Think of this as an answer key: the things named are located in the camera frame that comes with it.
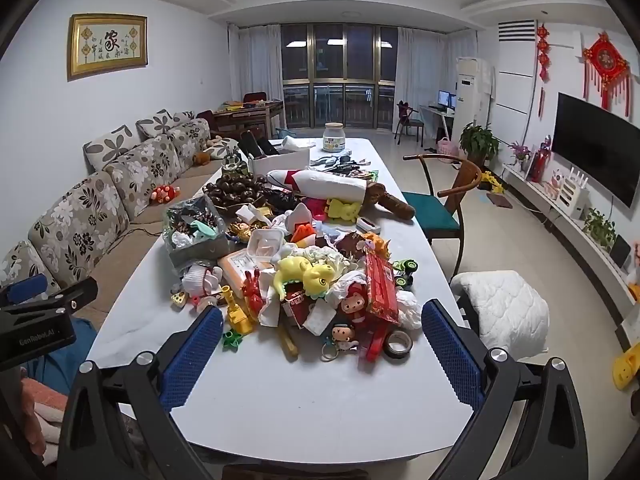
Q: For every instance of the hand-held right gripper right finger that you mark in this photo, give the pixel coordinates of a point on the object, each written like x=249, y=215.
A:
x=452, y=355

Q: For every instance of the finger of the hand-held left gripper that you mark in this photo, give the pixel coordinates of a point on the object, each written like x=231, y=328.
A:
x=27, y=286
x=75, y=292

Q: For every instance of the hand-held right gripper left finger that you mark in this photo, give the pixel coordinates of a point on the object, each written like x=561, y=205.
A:
x=192, y=355

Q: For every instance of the dark teal cloth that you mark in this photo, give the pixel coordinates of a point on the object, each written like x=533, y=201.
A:
x=70, y=355

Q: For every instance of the small green star toy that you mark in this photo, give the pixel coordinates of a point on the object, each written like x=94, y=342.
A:
x=232, y=340

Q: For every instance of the yellow toy brick vehicle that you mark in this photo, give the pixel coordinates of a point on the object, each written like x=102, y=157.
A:
x=237, y=312

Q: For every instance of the pale quilted blanket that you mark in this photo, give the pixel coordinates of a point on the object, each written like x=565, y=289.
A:
x=500, y=310

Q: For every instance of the black tape roll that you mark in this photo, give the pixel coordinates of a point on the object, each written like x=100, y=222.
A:
x=385, y=346

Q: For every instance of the white knitted item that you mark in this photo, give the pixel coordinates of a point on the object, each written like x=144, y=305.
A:
x=200, y=280

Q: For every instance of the red plastic piece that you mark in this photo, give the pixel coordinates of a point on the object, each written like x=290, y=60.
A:
x=372, y=347

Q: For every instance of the floral patterned sofa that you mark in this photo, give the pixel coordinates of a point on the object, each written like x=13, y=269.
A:
x=100, y=210

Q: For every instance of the red toy lobster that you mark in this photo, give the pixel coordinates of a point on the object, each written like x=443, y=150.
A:
x=253, y=290

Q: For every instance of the green toy car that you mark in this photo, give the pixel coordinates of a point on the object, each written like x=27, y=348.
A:
x=406, y=274

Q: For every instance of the yellow wooden stick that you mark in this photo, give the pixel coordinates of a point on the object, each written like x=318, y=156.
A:
x=288, y=342

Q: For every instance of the long red packet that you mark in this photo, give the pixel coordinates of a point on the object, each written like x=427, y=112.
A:
x=382, y=287

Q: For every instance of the orange flat packet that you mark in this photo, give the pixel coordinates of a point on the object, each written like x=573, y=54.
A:
x=237, y=267

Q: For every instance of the grey box of small items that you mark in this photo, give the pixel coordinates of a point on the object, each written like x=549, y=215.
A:
x=200, y=245

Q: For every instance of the red monkey toy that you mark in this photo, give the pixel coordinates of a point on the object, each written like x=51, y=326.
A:
x=354, y=302

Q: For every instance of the clear plastic container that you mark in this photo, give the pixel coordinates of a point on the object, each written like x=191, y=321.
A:
x=265, y=245

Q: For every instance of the gold figurine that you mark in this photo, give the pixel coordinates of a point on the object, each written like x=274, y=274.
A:
x=242, y=231

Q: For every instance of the red plush toy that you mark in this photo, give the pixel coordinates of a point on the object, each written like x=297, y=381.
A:
x=165, y=194

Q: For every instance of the yellow toy dinosaur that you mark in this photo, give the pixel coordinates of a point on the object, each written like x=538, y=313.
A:
x=310, y=275

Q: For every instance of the wooden chair with teal seat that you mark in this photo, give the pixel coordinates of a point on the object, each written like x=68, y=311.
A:
x=430, y=210

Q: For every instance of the floral throw pillow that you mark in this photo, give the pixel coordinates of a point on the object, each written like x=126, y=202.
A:
x=155, y=122
x=112, y=147

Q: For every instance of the small white case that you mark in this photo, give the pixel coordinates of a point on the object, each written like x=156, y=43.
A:
x=370, y=225

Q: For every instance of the white low television cabinet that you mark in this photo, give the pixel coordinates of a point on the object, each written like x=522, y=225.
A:
x=565, y=240

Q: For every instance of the brown floor mat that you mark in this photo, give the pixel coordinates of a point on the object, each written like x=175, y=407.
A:
x=498, y=200

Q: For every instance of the orange plastic toy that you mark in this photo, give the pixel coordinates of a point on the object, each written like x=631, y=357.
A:
x=303, y=236

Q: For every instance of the yellow slipper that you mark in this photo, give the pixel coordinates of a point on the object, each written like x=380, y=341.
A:
x=626, y=367

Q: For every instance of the yellow toy excavator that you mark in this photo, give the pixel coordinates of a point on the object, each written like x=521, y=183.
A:
x=490, y=181

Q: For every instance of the yellow plastic toy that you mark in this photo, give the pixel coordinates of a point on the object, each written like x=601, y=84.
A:
x=342, y=210

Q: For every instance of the small brown plush toy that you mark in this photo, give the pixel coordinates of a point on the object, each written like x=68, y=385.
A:
x=201, y=158

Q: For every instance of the small potted green plant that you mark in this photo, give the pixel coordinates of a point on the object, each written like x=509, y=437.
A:
x=599, y=227

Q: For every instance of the white router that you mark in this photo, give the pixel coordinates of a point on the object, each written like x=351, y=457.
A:
x=572, y=195

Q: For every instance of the pink plastic basket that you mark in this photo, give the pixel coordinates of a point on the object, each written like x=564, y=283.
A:
x=447, y=147

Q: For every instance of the red fire extinguisher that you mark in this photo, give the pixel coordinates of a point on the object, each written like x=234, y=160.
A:
x=540, y=162

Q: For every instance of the white open box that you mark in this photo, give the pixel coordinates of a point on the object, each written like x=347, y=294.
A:
x=280, y=162

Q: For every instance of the white red rocket plush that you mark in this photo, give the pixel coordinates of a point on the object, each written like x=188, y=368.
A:
x=320, y=185

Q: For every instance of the small purple flower plant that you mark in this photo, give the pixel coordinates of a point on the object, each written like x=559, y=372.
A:
x=520, y=152

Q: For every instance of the large potted green plant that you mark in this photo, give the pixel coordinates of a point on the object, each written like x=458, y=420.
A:
x=477, y=140

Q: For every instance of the pile of small tools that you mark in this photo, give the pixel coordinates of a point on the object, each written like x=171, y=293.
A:
x=345, y=166

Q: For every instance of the dark folding chair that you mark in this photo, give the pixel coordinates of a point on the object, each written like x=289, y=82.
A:
x=409, y=120

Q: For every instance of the white computer desk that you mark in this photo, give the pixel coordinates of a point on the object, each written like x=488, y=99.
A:
x=437, y=115

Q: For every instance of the white lidded jar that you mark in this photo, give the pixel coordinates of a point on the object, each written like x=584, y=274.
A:
x=335, y=139

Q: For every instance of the gold framed calligraphy picture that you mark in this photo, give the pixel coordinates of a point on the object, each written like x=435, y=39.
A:
x=107, y=46

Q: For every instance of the dark wooden desk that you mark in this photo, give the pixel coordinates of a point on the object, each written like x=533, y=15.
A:
x=250, y=112

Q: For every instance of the black flat television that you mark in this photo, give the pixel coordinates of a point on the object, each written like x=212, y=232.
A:
x=597, y=147

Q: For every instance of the computer monitor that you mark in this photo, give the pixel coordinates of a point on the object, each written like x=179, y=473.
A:
x=443, y=99

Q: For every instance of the white standing air conditioner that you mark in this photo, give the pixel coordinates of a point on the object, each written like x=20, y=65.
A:
x=472, y=95

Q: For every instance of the white curtain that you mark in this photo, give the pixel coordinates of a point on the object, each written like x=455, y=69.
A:
x=255, y=70
x=430, y=70

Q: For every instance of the window with railing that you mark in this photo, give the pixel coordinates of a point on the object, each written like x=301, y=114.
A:
x=340, y=75

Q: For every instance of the striped wall air vent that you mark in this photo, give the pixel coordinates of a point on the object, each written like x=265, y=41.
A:
x=516, y=31

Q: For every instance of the red knot wall decoration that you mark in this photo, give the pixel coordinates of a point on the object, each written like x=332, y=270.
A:
x=606, y=60

